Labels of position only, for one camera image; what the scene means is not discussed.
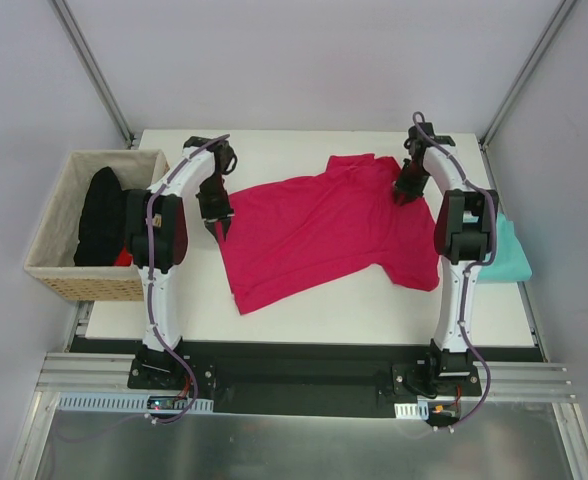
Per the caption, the pink t shirt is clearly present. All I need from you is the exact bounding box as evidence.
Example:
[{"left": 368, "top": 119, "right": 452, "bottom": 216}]
[{"left": 220, "top": 153, "right": 440, "bottom": 315}]

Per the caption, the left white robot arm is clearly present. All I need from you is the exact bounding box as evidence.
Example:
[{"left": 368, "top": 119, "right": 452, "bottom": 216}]
[{"left": 125, "top": 134, "right": 238, "bottom": 352}]

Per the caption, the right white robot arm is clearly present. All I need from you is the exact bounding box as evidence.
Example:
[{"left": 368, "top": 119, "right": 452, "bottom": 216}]
[{"left": 393, "top": 112, "right": 499, "bottom": 354}]

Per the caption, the red t shirt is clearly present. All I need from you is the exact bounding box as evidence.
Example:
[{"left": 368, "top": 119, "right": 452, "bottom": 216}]
[{"left": 113, "top": 246, "right": 132, "bottom": 267}]

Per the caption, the black t shirt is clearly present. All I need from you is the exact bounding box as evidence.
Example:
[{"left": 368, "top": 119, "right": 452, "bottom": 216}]
[{"left": 74, "top": 167, "right": 129, "bottom": 267}]

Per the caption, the folded teal t shirt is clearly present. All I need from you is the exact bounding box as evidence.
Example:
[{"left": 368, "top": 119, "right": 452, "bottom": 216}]
[{"left": 478, "top": 213, "right": 532, "bottom": 284}]

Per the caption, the wicker laundry basket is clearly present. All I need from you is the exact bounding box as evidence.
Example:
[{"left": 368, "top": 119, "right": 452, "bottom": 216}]
[{"left": 24, "top": 149, "right": 169, "bottom": 301}]

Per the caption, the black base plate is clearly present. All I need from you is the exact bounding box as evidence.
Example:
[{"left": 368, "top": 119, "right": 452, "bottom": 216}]
[{"left": 127, "top": 341, "right": 482, "bottom": 418}]

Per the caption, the left white cable duct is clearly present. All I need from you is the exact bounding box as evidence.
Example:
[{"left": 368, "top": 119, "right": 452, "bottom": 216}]
[{"left": 58, "top": 393, "right": 214, "bottom": 415}]

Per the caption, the white cable duct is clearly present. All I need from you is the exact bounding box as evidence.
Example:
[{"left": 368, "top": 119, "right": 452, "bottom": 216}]
[
  {"left": 394, "top": 401, "right": 429, "bottom": 421},
  {"left": 58, "top": 393, "right": 214, "bottom": 415}
]

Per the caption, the right white cable duct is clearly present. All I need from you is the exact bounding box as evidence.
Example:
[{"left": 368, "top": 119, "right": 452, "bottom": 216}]
[{"left": 394, "top": 401, "right": 429, "bottom": 421}]

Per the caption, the aluminium rail frame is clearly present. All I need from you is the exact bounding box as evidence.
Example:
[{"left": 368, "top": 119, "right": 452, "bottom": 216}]
[{"left": 9, "top": 302, "right": 588, "bottom": 479}]

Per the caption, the right rear aluminium post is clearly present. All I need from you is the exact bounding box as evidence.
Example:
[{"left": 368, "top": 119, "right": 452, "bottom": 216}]
[{"left": 479, "top": 0, "right": 580, "bottom": 152}]

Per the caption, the aluminium post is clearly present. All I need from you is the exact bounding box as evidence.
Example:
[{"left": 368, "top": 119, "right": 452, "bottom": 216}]
[
  {"left": 48, "top": 0, "right": 136, "bottom": 148},
  {"left": 479, "top": 0, "right": 580, "bottom": 152}
]

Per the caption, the left rear aluminium post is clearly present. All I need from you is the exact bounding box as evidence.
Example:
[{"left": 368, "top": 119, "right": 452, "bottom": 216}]
[{"left": 48, "top": 0, "right": 136, "bottom": 148}]

